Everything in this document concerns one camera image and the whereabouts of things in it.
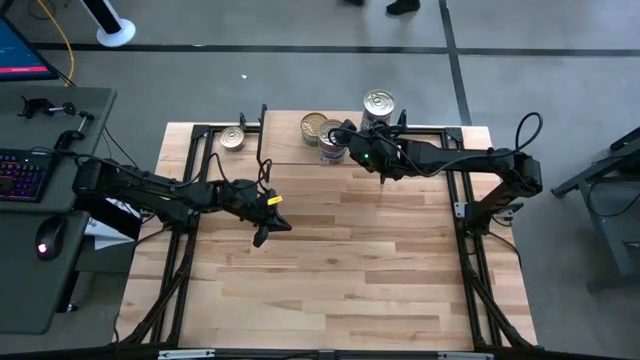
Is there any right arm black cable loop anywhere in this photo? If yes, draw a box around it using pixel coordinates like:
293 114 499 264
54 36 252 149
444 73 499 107
514 111 545 152

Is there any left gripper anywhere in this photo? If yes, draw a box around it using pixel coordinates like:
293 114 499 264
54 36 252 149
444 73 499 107
218 179 294 249

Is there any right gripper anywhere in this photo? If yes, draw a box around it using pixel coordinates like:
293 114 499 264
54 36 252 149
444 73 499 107
342 118 419 180

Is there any computer monitor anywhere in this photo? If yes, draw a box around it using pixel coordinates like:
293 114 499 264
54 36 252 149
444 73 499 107
0 14 60 83

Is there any black floor tape line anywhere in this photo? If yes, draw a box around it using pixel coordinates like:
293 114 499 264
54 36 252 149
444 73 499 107
437 0 474 126
29 42 640 57

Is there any black aluminium table frame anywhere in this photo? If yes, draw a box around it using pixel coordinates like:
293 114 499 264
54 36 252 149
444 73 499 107
117 113 534 351

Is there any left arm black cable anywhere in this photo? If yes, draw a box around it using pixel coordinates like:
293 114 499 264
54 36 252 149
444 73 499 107
255 158 274 194

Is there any black computer mouse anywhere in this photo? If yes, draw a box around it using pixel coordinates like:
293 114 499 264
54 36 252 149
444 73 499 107
33 215 66 262

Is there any white round stand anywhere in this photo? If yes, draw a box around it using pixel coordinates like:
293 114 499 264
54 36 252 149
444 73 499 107
79 0 137 49

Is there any black desk clamp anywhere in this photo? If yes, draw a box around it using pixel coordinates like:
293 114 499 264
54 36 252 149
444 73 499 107
53 110 96 151
18 95 77 120

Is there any dark metal cart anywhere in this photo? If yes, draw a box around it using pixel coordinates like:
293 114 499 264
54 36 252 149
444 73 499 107
551 125 640 294

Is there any person's foot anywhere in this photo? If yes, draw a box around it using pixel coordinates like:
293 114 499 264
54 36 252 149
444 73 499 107
385 0 422 16

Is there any yellow cable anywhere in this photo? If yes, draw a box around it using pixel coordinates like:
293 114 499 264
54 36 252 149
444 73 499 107
35 0 77 87

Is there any wooden shelf with black legs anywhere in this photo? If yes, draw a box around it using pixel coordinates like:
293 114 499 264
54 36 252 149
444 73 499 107
255 103 409 185

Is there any backlit black keyboard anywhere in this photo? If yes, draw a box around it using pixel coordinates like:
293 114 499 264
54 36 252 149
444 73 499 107
0 148 57 204

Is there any grey desk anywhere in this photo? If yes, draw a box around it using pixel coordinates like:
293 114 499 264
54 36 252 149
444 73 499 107
0 85 118 336

